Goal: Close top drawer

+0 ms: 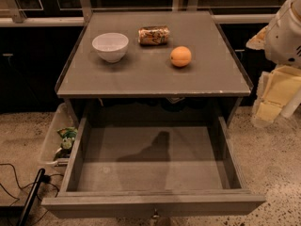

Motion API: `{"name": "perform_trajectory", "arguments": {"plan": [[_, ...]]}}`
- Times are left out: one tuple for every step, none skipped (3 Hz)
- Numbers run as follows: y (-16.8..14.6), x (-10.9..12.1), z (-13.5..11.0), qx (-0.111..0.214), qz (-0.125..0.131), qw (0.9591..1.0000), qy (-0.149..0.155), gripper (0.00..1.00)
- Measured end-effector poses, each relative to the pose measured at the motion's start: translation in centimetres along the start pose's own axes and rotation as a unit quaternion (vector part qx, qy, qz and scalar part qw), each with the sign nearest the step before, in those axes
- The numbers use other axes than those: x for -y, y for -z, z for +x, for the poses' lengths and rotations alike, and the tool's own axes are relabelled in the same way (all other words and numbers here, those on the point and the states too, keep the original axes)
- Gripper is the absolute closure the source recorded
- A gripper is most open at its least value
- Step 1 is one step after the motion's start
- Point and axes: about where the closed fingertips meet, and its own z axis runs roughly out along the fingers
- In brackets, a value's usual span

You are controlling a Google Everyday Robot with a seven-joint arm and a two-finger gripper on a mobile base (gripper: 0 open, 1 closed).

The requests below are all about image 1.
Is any orange fruit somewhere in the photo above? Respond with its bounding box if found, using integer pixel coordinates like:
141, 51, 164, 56
170, 46, 192, 68

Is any clear plastic storage bin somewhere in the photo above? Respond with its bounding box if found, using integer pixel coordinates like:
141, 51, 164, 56
38, 104, 73, 174

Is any green snack bag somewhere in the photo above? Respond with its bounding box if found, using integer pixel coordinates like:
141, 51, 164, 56
55, 127, 78, 158

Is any black bar on floor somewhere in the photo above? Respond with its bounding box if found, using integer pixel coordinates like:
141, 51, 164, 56
16, 169, 45, 226

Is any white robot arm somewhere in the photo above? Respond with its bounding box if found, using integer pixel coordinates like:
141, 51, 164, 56
246, 0, 301, 127

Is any crushed golden soda can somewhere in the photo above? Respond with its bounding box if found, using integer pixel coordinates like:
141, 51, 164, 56
138, 25, 170, 45

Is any metal window frame rail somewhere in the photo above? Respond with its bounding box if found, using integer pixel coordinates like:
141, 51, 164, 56
0, 0, 286, 26

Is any black floor cable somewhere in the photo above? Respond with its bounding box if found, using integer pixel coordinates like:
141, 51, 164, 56
0, 163, 64, 226

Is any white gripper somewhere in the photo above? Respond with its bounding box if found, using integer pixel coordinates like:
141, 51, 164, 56
246, 0, 301, 128

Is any grey top drawer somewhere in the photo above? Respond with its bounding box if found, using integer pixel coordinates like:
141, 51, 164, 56
42, 117, 265, 218

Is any grey drawer cabinet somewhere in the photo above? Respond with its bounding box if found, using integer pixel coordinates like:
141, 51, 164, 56
55, 10, 252, 119

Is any white ceramic bowl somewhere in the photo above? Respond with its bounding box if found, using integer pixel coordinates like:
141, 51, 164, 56
92, 33, 129, 63

